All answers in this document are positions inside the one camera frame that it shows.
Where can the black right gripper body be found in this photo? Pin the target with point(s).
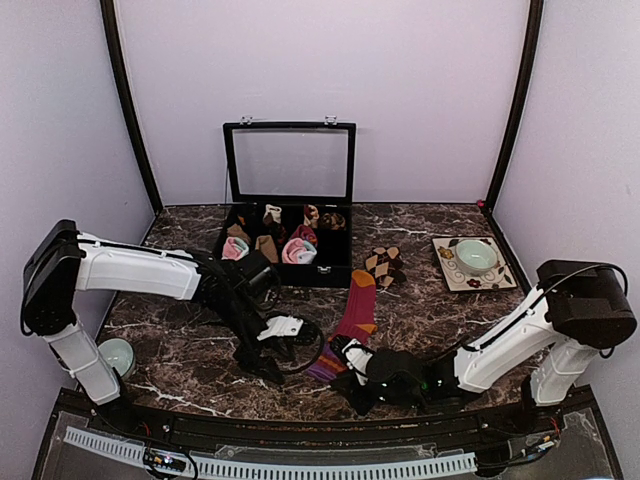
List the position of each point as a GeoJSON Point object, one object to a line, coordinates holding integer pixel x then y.
{"type": "Point", "coordinates": [405, 400]}

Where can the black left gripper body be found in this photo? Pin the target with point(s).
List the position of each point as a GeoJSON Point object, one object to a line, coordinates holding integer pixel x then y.
{"type": "Point", "coordinates": [243, 352]}

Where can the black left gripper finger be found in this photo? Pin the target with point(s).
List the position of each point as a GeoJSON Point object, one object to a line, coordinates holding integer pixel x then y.
{"type": "Point", "coordinates": [266, 369]}
{"type": "Point", "coordinates": [283, 347]}

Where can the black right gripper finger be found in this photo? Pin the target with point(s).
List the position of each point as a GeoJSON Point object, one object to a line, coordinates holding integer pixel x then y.
{"type": "Point", "coordinates": [357, 396]}
{"type": "Point", "coordinates": [339, 343]}

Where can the maroon purple orange striped sock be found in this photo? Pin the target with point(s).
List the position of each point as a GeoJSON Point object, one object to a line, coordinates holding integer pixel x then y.
{"type": "Point", "coordinates": [357, 323]}

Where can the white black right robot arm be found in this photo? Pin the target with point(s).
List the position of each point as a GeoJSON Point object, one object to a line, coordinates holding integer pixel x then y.
{"type": "Point", "coordinates": [577, 311]}

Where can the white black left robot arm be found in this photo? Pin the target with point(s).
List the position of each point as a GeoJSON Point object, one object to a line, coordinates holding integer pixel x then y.
{"type": "Point", "coordinates": [68, 261]}

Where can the pink white rolled sock left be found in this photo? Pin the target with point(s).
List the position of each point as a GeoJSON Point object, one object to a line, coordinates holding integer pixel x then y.
{"type": "Point", "coordinates": [234, 248]}

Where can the pink white rolled sock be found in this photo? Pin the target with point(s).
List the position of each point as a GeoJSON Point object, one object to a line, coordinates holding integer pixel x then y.
{"type": "Point", "coordinates": [234, 248]}
{"type": "Point", "coordinates": [298, 252]}

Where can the brown tan rolled sock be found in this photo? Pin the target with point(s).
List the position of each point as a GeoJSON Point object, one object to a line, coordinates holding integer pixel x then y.
{"type": "Point", "coordinates": [266, 245]}

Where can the pink white rolled sock right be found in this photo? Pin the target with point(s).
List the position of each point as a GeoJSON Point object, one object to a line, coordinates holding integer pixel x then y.
{"type": "Point", "coordinates": [298, 252]}

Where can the brown argyle rolled sock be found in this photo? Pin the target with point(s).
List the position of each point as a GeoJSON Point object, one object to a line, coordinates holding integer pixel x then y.
{"type": "Point", "coordinates": [386, 265]}

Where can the maroon teal rolled sock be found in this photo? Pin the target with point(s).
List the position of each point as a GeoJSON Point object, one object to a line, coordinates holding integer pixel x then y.
{"type": "Point", "coordinates": [305, 233]}

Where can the cream brown rolled sock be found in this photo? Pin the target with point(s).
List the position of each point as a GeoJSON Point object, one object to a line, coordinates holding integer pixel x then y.
{"type": "Point", "coordinates": [272, 215]}

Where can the leopard pattern rolled sock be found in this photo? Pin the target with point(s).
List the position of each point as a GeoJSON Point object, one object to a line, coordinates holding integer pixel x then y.
{"type": "Point", "coordinates": [332, 221]}

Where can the pale green bowl left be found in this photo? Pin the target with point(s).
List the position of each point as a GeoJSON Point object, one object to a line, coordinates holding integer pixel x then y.
{"type": "Point", "coordinates": [120, 355]}

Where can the square floral ceramic plate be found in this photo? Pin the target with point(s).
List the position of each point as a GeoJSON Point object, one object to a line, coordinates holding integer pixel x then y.
{"type": "Point", "coordinates": [499, 278]}

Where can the pale green ceramic bowl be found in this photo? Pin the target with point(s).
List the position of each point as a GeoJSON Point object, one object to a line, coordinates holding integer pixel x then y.
{"type": "Point", "coordinates": [475, 257]}

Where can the black sock organizer box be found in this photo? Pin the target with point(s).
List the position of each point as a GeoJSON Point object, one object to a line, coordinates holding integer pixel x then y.
{"type": "Point", "coordinates": [306, 168]}

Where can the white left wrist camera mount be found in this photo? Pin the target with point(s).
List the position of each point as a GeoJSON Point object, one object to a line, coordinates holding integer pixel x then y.
{"type": "Point", "coordinates": [281, 326]}

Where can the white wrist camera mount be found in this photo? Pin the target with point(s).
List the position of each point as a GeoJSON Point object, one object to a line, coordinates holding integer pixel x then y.
{"type": "Point", "coordinates": [357, 358]}
{"type": "Point", "coordinates": [281, 326]}

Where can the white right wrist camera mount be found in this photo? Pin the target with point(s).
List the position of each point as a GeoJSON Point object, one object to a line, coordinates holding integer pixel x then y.
{"type": "Point", "coordinates": [357, 358]}

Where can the black front table rail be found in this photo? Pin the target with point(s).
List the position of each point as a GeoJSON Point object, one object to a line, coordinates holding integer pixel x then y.
{"type": "Point", "coordinates": [310, 416]}

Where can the black left frame post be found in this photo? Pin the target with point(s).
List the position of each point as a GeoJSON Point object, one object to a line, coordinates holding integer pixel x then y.
{"type": "Point", "coordinates": [119, 72]}

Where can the black frame post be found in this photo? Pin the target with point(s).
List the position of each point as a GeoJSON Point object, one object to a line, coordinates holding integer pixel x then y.
{"type": "Point", "coordinates": [528, 54]}
{"type": "Point", "coordinates": [119, 72]}

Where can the black right frame post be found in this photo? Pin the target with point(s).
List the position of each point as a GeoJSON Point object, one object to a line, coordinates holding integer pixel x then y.
{"type": "Point", "coordinates": [528, 54]}

